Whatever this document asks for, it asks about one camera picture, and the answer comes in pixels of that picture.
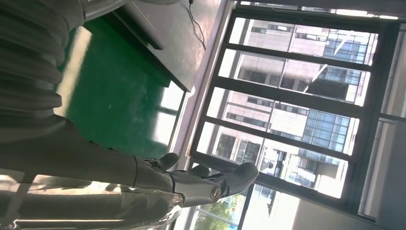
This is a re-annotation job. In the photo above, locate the green conveyor belt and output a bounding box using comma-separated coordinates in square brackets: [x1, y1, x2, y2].
[52, 16, 188, 160]

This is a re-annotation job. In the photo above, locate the building outside window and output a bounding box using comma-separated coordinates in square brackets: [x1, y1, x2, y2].
[195, 17, 380, 199]

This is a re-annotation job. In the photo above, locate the black framed window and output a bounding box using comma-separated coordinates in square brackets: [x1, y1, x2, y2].
[190, 0, 406, 223]

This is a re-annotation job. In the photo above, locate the thin black table cable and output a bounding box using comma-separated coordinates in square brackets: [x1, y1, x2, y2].
[187, 0, 207, 51]

